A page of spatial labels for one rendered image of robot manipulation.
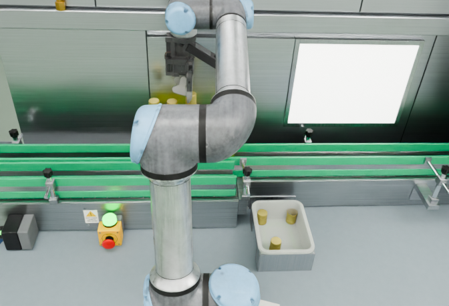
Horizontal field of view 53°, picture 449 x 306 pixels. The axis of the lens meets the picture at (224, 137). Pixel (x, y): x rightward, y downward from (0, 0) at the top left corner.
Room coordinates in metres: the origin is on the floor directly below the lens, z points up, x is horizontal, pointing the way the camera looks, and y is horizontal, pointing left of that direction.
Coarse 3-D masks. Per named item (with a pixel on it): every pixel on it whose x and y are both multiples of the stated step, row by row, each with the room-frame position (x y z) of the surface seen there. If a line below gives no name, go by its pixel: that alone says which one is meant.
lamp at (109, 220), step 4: (104, 216) 0.99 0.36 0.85; (108, 216) 0.99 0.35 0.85; (112, 216) 0.99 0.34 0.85; (104, 220) 0.98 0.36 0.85; (108, 220) 0.97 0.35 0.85; (112, 220) 0.98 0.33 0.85; (116, 220) 0.99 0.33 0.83; (104, 224) 0.97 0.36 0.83; (108, 224) 0.97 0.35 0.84; (112, 224) 0.97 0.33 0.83
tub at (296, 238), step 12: (252, 204) 1.09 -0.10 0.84; (264, 204) 1.10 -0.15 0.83; (276, 204) 1.11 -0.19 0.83; (288, 204) 1.11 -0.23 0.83; (300, 204) 1.10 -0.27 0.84; (276, 216) 1.10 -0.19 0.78; (300, 216) 1.07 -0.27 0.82; (264, 228) 1.05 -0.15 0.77; (276, 228) 1.06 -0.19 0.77; (288, 228) 1.06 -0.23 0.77; (300, 228) 1.04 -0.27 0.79; (264, 240) 1.00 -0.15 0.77; (288, 240) 1.01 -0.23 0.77; (300, 240) 1.01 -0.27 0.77; (312, 240) 0.95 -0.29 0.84; (264, 252) 0.90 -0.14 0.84; (276, 252) 0.90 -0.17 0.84; (288, 252) 0.90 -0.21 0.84; (300, 252) 0.90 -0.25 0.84
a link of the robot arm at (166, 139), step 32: (160, 128) 0.68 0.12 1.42; (192, 128) 0.69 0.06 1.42; (160, 160) 0.66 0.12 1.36; (192, 160) 0.68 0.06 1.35; (160, 192) 0.66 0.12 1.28; (160, 224) 0.65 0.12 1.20; (160, 256) 0.63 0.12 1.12; (192, 256) 0.66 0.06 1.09; (160, 288) 0.60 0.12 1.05; (192, 288) 0.62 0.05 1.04
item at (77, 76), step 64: (0, 0) 1.30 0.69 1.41; (64, 0) 1.32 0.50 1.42; (128, 0) 1.34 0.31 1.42; (256, 0) 1.37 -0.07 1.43; (320, 0) 1.39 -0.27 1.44; (384, 0) 1.41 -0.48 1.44; (448, 0) 1.43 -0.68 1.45; (64, 64) 1.31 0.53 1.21; (128, 64) 1.33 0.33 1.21; (448, 64) 1.44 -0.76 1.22; (64, 128) 1.31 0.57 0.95; (128, 128) 1.33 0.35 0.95; (256, 128) 1.38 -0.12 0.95; (320, 128) 1.40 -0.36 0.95; (384, 128) 1.43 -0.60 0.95; (448, 128) 1.45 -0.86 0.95
